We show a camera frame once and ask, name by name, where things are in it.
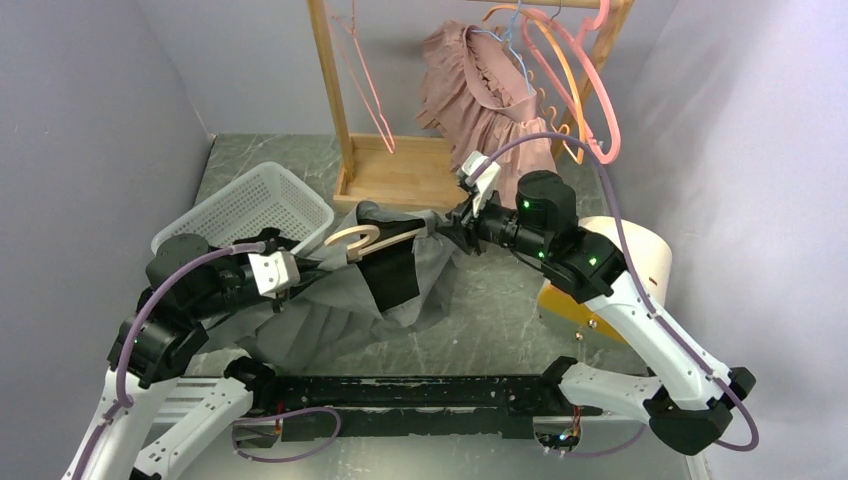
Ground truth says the orange wavy plastic hanger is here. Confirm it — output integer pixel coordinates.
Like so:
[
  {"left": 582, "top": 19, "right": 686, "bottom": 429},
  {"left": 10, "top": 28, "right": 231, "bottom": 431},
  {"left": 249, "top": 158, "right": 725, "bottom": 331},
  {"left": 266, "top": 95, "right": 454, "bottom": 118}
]
[{"left": 482, "top": 2, "right": 591, "bottom": 146}]

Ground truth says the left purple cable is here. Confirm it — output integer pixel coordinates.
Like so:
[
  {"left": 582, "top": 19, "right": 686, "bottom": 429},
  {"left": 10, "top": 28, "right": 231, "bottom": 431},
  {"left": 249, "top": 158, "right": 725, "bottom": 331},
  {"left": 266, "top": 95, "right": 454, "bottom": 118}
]
[{"left": 69, "top": 241, "right": 276, "bottom": 480}]

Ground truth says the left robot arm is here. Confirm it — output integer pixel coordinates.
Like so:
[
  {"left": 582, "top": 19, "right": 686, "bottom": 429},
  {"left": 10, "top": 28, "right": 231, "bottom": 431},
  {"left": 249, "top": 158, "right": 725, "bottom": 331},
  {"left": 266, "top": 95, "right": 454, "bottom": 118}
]
[{"left": 65, "top": 229, "right": 323, "bottom": 479}]

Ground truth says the pink pleated skirt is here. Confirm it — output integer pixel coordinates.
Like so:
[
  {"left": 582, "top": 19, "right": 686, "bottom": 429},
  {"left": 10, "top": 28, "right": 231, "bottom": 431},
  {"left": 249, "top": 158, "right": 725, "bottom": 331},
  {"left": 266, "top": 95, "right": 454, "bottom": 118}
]
[{"left": 416, "top": 20, "right": 547, "bottom": 171}]

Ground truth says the grey skirt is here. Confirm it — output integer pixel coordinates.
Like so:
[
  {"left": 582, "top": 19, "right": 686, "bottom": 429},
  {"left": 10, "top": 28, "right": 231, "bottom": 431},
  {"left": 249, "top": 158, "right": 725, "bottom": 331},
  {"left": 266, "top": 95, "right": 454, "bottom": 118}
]
[{"left": 187, "top": 201, "right": 459, "bottom": 376}]

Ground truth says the blue wire hanger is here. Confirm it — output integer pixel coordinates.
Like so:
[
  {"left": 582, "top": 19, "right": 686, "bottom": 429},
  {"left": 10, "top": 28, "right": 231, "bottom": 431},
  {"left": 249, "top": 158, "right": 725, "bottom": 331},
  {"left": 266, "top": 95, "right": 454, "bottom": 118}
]
[{"left": 474, "top": 0, "right": 534, "bottom": 94}]

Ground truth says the thin pink wire hanger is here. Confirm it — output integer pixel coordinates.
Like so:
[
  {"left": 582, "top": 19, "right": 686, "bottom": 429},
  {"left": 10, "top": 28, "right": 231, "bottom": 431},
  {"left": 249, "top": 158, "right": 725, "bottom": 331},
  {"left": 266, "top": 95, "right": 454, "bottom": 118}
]
[{"left": 328, "top": 1, "right": 397, "bottom": 155}]

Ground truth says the beige wooden hanger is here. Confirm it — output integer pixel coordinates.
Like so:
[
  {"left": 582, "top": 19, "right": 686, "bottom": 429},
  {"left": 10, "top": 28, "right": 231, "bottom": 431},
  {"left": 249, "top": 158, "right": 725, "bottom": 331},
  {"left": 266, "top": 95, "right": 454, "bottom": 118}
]
[{"left": 324, "top": 225, "right": 425, "bottom": 263}]

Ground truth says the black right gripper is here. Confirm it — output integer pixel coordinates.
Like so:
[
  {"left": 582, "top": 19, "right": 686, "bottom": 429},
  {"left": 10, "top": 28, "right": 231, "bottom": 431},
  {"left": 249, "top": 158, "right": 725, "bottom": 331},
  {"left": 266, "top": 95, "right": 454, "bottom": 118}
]
[{"left": 436, "top": 183, "right": 550, "bottom": 260}]

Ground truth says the white plastic laundry basket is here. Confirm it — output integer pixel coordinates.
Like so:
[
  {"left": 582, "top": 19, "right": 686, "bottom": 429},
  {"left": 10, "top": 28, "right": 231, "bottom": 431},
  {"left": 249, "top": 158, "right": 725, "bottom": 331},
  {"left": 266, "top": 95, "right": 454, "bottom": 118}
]
[{"left": 150, "top": 162, "right": 335, "bottom": 254}]

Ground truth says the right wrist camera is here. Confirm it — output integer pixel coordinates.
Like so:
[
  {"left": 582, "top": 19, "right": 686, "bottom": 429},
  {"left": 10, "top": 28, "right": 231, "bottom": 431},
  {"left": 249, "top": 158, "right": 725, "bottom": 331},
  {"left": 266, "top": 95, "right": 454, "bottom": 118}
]
[{"left": 456, "top": 150, "right": 501, "bottom": 211}]

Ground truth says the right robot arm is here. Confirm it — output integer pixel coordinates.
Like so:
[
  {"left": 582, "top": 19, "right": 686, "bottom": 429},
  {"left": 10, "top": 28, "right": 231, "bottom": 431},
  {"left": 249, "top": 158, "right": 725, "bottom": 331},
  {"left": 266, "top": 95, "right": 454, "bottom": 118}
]
[{"left": 436, "top": 171, "right": 756, "bottom": 456}]

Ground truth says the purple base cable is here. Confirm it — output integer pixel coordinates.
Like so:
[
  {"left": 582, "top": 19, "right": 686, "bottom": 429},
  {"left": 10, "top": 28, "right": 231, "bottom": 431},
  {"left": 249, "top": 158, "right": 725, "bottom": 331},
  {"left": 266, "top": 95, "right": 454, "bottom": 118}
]
[{"left": 230, "top": 406, "right": 343, "bottom": 464}]

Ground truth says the wooden clothes rack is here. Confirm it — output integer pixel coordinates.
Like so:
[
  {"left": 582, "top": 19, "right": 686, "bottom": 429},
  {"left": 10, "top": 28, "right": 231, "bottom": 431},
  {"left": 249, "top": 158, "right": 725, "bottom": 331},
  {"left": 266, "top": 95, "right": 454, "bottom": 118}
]
[{"left": 307, "top": 0, "right": 633, "bottom": 211}]

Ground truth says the thick pink plastic hanger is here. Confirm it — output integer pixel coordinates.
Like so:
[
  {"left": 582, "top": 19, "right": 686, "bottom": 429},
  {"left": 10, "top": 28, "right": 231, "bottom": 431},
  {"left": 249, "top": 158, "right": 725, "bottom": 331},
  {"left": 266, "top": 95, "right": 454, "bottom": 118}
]
[{"left": 526, "top": 1, "right": 626, "bottom": 165}]

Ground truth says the black base frame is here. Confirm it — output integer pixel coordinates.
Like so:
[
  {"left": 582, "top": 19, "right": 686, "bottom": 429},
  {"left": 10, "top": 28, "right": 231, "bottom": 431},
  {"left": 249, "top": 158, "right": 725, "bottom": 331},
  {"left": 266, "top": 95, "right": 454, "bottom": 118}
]
[{"left": 225, "top": 356, "right": 604, "bottom": 442}]

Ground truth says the cream cylinder with orange base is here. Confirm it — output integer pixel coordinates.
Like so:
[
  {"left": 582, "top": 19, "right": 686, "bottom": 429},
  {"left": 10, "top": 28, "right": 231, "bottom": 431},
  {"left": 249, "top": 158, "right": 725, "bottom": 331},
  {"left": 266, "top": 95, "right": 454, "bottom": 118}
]
[{"left": 536, "top": 215, "right": 674, "bottom": 346}]

